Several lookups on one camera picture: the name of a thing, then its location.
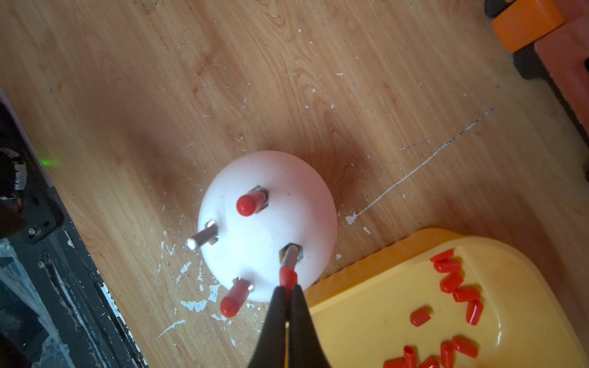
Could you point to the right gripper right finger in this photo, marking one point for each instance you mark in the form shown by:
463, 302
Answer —
304, 348

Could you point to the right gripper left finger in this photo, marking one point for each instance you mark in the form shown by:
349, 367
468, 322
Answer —
271, 348

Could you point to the white dome with screws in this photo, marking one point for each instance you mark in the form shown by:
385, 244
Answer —
297, 227

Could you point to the yellow plastic tray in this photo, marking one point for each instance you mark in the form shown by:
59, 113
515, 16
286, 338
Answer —
367, 313

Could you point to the red sleeve on screw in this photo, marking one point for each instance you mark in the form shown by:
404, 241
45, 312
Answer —
251, 203
235, 298

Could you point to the bare metal screw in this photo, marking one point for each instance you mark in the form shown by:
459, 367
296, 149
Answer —
209, 235

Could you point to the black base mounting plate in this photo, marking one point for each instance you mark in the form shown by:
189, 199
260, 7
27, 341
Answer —
56, 309

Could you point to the orange tool case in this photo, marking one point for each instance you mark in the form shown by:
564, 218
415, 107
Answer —
548, 40

